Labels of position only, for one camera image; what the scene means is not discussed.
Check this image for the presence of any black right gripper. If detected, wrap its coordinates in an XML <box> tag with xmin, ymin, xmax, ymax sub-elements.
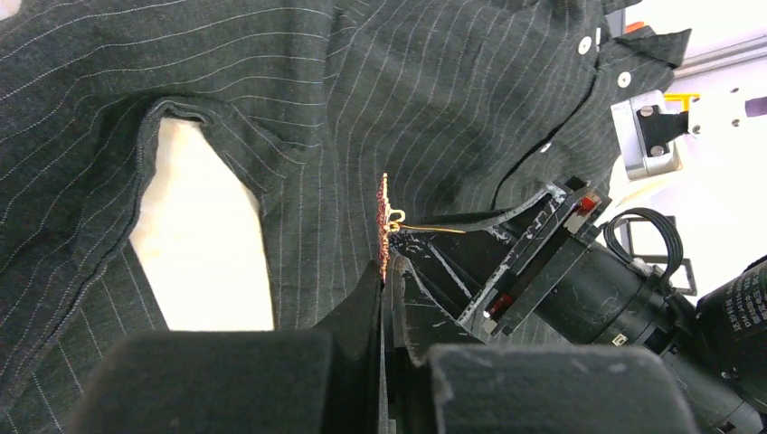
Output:
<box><xmin>392</xmin><ymin>177</ymin><xmax>695</xmax><ymax>348</ymax></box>

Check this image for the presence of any black frame brooch box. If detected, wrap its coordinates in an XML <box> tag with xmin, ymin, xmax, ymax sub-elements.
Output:
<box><xmin>601</xmin><ymin>208</ymin><xmax>698</xmax><ymax>297</ymax></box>

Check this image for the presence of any black pinstriped button shirt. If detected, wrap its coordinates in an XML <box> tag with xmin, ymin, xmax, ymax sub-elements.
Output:
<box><xmin>1</xmin><ymin>1</ymin><xmax>690</xmax><ymax>433</ymax></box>

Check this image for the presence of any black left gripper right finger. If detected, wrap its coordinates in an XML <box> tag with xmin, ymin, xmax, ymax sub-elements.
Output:
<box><xmin>383</xmin><ymin>257</ymin><xmax>697</xmax><ymax>433</ymax></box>

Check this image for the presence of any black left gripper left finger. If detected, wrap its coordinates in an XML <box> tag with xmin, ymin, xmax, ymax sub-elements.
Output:
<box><xmin>68</xmin><ymin>263</ymin><xmax>381</xmax><ymax>433</ymax></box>

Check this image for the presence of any pink gold brooch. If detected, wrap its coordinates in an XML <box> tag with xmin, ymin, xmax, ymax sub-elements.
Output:
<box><xmin>375</xmin><ymin>172</ymin><xmax>466</xmax><ymax>283</ymax></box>

